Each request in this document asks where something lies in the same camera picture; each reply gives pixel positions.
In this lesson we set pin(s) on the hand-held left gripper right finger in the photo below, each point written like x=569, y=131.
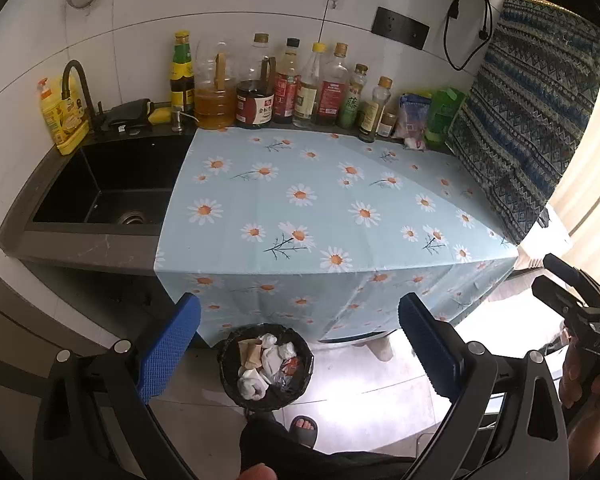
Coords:
x=425, y=347

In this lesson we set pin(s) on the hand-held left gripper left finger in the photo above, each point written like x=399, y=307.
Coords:
x=169, y=347

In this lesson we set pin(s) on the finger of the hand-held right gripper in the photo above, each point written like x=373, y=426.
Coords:
x=555, y=297
x=575, y=277

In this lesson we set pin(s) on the black lined trash bin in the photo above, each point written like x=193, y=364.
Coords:
x=230, y=385

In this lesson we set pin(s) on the brown paper bag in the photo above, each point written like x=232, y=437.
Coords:
x=250, y=355

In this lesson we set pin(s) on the white knitted cloth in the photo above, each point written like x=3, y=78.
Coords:
x=254, y=385

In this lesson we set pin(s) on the white plastic bag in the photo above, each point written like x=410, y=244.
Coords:
x=269, y=340

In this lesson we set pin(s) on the white paper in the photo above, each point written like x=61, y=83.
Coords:
x=280, y=357

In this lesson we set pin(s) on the crushed clear plastic bottle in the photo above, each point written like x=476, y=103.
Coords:
x=282, y=382

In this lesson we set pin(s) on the red snack wrapper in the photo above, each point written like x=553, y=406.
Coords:
x=291, y=365

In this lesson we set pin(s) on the person's left hand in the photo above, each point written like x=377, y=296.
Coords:
x=260, y=473

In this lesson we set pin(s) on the person's foot in black sandal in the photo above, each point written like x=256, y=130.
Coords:
x=304, y=432

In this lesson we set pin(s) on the person's leg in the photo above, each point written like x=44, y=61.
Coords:
x=290, y=460

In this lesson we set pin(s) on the blue patterned cloth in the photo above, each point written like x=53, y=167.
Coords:
x=525, y=115

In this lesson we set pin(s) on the black sink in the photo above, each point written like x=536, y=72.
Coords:
x=105, y=185

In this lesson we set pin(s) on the blue daisy tablecloth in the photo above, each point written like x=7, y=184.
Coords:
x=320, y=195

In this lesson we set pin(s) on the green packet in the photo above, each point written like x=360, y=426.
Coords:
x=442, y=115

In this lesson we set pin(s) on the clear bag of white salt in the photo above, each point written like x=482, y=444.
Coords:
x=412, y=122

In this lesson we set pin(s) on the metal soap dispenser pump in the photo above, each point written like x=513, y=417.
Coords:
x=178, y=122

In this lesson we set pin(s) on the small brown jar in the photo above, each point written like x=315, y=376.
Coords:
x=387, y=124

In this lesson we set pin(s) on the yellow sponge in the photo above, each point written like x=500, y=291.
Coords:
x=161, y=115

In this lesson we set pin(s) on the black dish cloth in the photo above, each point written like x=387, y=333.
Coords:
x=127, y=115

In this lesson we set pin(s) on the olive label small bottle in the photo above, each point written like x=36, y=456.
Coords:
x=372, y=115

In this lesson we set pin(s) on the clear cooking oil jug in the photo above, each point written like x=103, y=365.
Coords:
x=215, y=107

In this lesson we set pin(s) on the green pepper oil bottle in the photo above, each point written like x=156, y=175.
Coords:
x=351, y=107

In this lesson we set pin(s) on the yellow dish soap bottle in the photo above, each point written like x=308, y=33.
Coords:
x=60, y=120

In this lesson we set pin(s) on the dark soy sauce jug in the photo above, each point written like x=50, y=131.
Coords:
x=254, y=107

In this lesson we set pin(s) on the red label gold cap bottle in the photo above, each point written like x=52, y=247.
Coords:
x=331, y=97

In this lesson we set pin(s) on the green label sauce bottle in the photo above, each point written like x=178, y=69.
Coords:
x=181, y=77

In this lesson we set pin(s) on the black faucet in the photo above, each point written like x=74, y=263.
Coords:
x=82, y=85

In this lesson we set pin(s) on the clear bottle yellow cap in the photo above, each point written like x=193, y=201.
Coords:
x=306, y=97

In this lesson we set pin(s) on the red label black cap bottle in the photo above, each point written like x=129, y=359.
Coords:
x=286, y=95

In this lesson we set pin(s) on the black wall socket panel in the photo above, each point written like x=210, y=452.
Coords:
x=400, y=27

